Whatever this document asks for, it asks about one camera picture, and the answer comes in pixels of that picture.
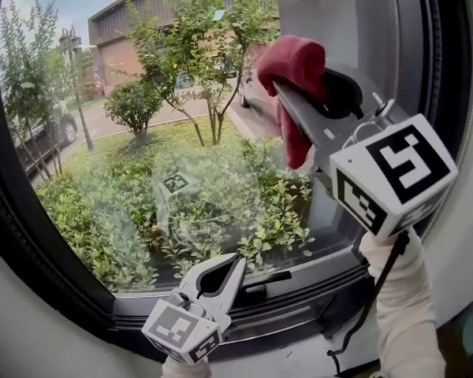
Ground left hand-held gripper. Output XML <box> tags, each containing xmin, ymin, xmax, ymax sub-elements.
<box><xmin>140</xmin><ymin>252</ymin><xmax>248</xmax><ymax>365</ymax></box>

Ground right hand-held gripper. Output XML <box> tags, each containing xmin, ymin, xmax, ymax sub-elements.
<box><xmin>272</xmin><ymin>67</ymin><xmax>460</xmax><ymax>239</ymax></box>

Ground red cloth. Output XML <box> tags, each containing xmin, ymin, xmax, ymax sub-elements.
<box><xmin>255</xmin><ymin>34</ymin><xmax>329</xmax><ymax>171</ymax></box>

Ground clear window glass pane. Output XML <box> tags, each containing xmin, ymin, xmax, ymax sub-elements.
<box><xmin>0</xmin><ymin>0</ymin><xmax>399</xmax><ymax>294</ymax></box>

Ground person's right forearm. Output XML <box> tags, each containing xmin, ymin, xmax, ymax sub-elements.
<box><xmin>358</xmin><ymin>228</ymin><xmax>447</xmax><ymax>378</ymax></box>

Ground person's left forearm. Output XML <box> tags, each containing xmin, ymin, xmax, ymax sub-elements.
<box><xmin>161</xmin><ymin>355</ymin><xmax>214</xmax><ymax>378</ymax></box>

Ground silver car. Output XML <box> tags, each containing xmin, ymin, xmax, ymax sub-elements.
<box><xmin>237</xmin><ymin>43</ymin><xmax>281</xmax><ymax>113</ymax></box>

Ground white window sill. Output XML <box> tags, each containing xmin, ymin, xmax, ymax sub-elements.
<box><xmin>204</xmin><ymin>328</ymin><xmax>380</xmax><ymax>378</ymax></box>

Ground green hedge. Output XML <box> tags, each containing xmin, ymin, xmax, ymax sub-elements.
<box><xmin>35</xmin><ymin>135</ymin><xmax>317</xmax><ymax>292</ymax></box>

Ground small leafy tree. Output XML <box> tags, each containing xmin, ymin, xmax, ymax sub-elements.
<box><xmin>125</xmin><ymin>0</ymin><xmax>279</xmax><ymax>147</ymax></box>

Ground round green bush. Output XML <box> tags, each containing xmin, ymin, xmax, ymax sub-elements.
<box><xmin>102</xmin><ymin>78</ymin><xmax>164</xmax><ymax>138</ymax></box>

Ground dark car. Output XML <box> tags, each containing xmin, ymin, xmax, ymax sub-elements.
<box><xmin>13</xmin><ymin>113</ymin><xmax>79</xmax><ymax>175</ymax></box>

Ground brown brick building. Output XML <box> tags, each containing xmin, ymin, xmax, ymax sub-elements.
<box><xmin>88</xmin><ymin>0</ymin><xmax>281</xmax><ymax>96</ymax></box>

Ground thin young trees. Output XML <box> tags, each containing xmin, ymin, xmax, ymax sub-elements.
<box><xmin>0</xmin><ymin>0</ymin><xmax>76</xmax><ymax>181</ymax></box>

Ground black window handle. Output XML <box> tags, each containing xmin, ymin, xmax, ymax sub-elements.
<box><xmin>239</xmin><ymin>270</ymin><xmax>293</xmax><ymax>297</ymax></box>

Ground black window frame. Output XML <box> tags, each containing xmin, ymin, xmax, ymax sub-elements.
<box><xmin>0</xmin><ymin>0</ymin><xmax>473</xmax><ymax>364</ymax></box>

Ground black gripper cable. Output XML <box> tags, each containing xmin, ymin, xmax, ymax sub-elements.
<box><xmin>326</xmin><ymin>230</ymin><xmax>412</xmax><ymax>376</ymax></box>

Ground black lamp post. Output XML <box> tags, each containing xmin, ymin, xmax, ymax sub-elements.
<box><xmin>58</xmin><ymin>25</ymin><xmax>95</xmax><ymax>152</ymax></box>

